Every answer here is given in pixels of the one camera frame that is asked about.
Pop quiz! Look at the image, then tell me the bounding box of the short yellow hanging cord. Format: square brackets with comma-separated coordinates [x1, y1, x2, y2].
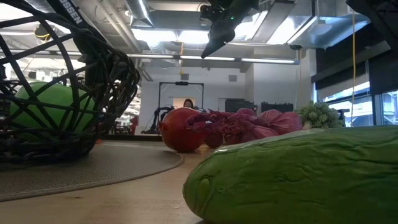
[179, 42, 185, 75]

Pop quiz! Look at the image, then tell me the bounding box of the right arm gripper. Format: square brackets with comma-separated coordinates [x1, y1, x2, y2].
[200, 0, 259, 59]

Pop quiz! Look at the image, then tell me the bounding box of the ceiling cable reel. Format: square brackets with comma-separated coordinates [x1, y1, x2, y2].
[34, 24, 52, 41]

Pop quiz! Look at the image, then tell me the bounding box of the long fluorescent light tube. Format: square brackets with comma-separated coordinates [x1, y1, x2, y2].
[127, 53, 301, 65]

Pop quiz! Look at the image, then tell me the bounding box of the green apple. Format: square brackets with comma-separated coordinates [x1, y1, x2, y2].
[9, 81, 97, 133]

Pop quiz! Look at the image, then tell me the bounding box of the round grey placemat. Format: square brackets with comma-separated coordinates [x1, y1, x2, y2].
[0, 143, 185, 202]

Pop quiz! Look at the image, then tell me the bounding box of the black wire basket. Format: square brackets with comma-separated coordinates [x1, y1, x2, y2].
[0, 0, 141, 164]

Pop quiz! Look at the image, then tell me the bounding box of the black background gantry frame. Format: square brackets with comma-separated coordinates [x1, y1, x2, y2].
[157, 81, 205, 113]

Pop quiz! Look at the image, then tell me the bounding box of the red background object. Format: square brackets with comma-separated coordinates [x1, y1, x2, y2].
[129, 115, 139, 135]

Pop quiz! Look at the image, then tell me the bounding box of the large green cucumber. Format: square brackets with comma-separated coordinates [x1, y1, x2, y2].
[182, 126, 398, 224]

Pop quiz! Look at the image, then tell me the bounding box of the large red pomegranate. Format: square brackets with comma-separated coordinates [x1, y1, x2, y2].
[159, 107, 208, 153]

